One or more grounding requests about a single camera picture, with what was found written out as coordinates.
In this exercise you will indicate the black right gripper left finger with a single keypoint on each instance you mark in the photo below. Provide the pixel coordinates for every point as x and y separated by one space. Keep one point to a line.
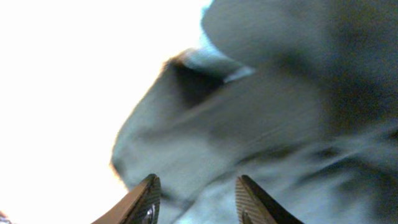
139 206

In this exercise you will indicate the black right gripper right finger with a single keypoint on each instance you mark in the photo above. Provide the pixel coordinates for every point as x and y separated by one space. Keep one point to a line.
255 206

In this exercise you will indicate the black t-shirt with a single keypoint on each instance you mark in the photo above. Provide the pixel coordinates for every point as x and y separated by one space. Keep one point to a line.
299 95

